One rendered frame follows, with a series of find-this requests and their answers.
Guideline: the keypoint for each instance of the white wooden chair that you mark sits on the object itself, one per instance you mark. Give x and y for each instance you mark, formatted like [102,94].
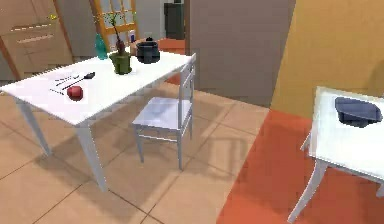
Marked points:
[165,113]

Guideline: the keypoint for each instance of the red apple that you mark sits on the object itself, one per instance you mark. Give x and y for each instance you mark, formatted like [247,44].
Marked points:
[75,93]

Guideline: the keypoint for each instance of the teal glass bottle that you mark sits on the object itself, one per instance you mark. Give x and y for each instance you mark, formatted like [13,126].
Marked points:
[100,47]

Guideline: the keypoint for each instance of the orange framed window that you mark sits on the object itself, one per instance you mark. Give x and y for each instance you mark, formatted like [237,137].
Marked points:
[116,20]

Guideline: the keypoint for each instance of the thin silver knife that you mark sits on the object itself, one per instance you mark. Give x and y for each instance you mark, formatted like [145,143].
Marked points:
[57,90]

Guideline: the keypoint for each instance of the white side table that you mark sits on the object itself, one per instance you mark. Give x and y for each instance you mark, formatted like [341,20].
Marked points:
[346,143]

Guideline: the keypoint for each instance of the small white bottle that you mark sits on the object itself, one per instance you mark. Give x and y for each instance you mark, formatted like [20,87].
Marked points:
[132,36]

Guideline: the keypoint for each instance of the black cooking pot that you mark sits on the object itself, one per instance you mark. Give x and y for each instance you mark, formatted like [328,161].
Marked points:
[148,51]

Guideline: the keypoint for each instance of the green potted house plant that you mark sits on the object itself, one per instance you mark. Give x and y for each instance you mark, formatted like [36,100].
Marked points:
[120,61]

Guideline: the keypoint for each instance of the white dining table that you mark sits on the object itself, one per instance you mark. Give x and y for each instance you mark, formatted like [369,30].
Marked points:
[106,87]

